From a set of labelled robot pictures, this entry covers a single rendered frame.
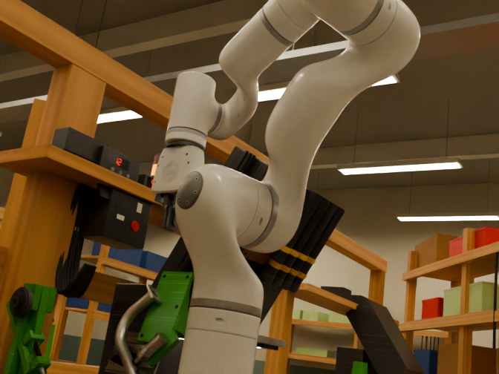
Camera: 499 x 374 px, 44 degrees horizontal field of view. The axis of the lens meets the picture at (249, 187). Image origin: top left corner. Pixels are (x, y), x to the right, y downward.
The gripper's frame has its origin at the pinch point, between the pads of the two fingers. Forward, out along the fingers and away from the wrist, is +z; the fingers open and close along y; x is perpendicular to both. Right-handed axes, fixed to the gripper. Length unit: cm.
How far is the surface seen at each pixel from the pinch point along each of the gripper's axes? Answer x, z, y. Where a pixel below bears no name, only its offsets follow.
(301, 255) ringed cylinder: 69, -9, -12
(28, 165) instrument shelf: 8, -20, -67
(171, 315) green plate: 37, 15, -30
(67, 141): 13, -28, -59
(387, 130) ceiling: 679, -330, -266
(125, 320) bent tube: 33, 18, -43
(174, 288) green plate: 39, 8, -33
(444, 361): 411, -2, -81
